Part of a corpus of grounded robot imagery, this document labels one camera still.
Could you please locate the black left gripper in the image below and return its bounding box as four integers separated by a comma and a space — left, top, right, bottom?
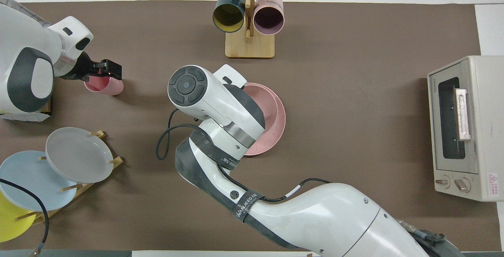
59, 51, 123, 81

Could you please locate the pink cup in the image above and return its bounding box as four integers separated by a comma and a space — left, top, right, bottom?
84, 75, 124, 96

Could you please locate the pink bowl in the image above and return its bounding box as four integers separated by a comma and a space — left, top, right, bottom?
242, 83, 279, 143

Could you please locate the grey plate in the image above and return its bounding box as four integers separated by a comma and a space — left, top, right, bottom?
45, 127, 114, 184

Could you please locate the wooden plate rack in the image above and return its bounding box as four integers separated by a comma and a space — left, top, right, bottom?
16, 130, 124, 226

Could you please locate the dark teal mug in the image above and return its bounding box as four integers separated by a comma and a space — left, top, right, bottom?
213, 0, 245, 33

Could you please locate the light blue plate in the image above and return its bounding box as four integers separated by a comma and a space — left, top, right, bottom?
0, 150, 78, 212

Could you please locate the wooden mug tree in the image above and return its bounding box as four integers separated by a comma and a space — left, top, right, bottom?
211, 0, 288, 59

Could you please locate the pale pink mug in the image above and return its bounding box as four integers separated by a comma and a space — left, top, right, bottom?
253, 0, 285, 36

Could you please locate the pink plate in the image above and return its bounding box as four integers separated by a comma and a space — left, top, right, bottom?
243, 91, 287, 156

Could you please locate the yellow plate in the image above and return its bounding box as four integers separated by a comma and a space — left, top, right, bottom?
0, 191, 37, 243

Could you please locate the brown table mat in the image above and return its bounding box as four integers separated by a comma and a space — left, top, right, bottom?
0, 0, 502, 251

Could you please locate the cream toaster oven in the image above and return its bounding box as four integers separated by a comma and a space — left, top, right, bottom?
427, 55, 504, 202

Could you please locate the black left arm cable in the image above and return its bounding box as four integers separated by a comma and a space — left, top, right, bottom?
0, 178, 50, 257

